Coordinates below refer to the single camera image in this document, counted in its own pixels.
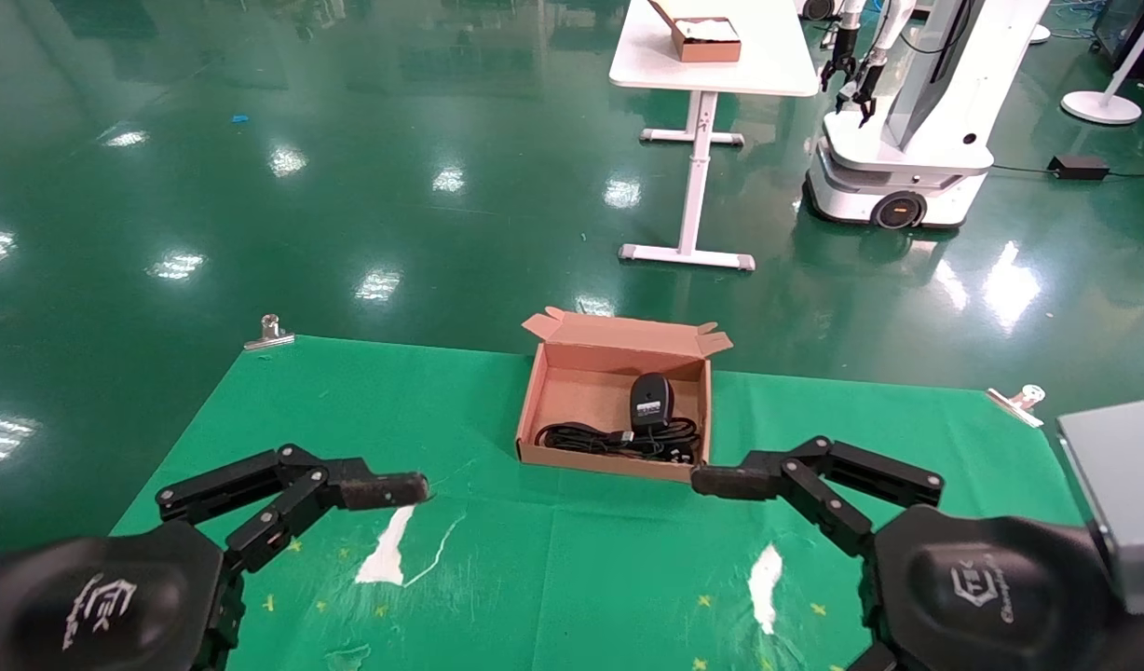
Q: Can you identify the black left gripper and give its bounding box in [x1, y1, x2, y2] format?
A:
[0, 445, 431, 671]

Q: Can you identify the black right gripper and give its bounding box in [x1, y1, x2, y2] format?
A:
[691, 436, 1144, 671]

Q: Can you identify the black wired computer mouse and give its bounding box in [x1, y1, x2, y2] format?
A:
[572, 373, 677, 446]

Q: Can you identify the black power cable with plug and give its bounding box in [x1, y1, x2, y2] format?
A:
[535, 419, 703, 464]

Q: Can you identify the open brown cardboard box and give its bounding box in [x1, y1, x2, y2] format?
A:
[514, 306, 733, 486]

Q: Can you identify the cardboard box with white contents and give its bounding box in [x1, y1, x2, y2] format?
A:
[648, 0, 742, 63]

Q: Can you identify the silver binder clip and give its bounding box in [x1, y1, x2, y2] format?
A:
[244, 314, 294, 351]
[987, 384, 1045, 428]

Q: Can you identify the green table cloth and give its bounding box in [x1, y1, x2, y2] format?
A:
[106, 335, 1085, 671]

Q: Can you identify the white wheeled robot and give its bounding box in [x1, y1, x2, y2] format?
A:
[803, 0, 1050, 230]

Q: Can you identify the black power adapter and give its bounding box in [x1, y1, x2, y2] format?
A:
[1047, 154, 1111, 182]

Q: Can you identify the white table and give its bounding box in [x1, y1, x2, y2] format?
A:
[609, 0, 820, 272]

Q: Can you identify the white round-base stand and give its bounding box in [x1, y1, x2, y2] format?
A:
[1061, 0, 1144, 126]

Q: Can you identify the black cabinet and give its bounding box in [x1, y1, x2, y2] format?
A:
[1092, 0, 1144, 80]

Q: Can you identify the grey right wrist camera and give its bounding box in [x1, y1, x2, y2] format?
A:
[1056, 401, 1144, 614]

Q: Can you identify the thin black adapter cable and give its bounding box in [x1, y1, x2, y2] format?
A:
[989, 164, 1144, 178]

